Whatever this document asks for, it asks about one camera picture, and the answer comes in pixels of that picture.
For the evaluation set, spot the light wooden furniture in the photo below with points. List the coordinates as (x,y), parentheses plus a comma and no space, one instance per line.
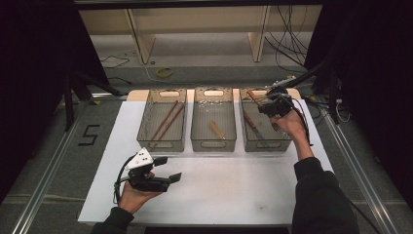
(144,39)

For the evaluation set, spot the black tripod stand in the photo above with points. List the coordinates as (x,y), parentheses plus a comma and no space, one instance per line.
(68,104)

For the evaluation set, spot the person's left hand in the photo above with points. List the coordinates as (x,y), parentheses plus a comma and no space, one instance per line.
(134,198)

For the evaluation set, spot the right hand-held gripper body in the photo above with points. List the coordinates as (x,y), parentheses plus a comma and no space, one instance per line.
(277,105)

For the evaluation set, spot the aluminium floor rail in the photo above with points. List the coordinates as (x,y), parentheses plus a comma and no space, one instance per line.
(367,191)
(48,172)

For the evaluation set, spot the black metal stand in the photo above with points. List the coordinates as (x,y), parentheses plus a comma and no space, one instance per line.
(332,97)

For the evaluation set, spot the grey transparent plastic bin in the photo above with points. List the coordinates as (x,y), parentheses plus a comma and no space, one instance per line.
(207,112)
(266,130)
(162,126)

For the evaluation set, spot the yellow tape roll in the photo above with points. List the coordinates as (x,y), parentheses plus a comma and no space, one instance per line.
(159,74)

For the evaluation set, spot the white table cover sheet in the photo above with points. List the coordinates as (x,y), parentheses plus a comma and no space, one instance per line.
(227,188)

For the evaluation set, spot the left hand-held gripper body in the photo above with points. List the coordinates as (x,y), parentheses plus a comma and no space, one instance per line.
(146,183)

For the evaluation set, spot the dark curtain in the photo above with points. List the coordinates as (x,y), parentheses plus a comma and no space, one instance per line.
(373,81)
(32,81)

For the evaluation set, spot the person's right hand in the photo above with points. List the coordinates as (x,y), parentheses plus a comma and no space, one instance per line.
(292,125)

